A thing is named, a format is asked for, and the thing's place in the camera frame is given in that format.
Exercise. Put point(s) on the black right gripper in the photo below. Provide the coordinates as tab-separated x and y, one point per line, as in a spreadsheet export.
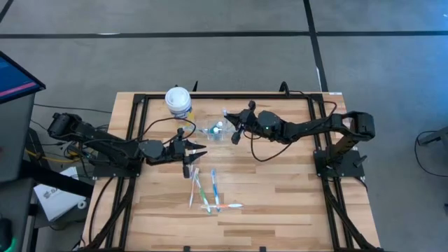
251	120

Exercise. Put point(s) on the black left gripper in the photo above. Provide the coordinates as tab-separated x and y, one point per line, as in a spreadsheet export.
178	152

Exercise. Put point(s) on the small white-capped bottle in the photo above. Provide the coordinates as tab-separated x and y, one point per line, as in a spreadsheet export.
219	124

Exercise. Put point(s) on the teal mouthwash bottle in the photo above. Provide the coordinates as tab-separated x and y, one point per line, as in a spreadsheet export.
211	131

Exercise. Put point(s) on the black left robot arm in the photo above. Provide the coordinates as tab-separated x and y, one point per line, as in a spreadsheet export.
112	147

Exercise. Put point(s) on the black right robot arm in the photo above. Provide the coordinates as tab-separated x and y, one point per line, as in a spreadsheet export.
308	127

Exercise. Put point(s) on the clear plastic organizer holder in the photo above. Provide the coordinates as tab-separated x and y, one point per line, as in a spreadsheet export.
224	137

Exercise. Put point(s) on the orange toothbrush in wrapper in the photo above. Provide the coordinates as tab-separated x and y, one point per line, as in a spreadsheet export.
231	206
192	190

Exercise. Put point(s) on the yellow disinfecting wipes canister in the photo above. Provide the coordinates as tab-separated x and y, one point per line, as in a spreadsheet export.
178	98

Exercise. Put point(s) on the white tape roll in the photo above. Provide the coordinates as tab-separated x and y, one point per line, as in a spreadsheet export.
79	205

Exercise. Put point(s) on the black desk beam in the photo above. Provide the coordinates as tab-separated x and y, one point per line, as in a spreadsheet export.
56	178

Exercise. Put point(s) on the white printed booklet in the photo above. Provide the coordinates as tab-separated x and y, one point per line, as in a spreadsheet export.
56	199

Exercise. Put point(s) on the monitor with blue screen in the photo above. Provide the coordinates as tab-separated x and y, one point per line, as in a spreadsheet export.
14	80

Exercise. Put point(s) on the grey stand foot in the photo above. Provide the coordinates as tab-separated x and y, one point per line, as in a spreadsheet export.
437	136

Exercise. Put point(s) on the black device with light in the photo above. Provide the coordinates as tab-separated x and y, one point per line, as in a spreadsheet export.
5	231

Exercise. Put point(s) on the black aluminium table frame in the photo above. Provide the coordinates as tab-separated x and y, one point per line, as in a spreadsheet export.
227	95

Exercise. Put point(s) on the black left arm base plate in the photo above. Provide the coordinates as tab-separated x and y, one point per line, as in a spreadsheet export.
101	172

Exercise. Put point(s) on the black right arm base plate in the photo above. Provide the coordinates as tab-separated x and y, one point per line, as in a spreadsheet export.
350	171

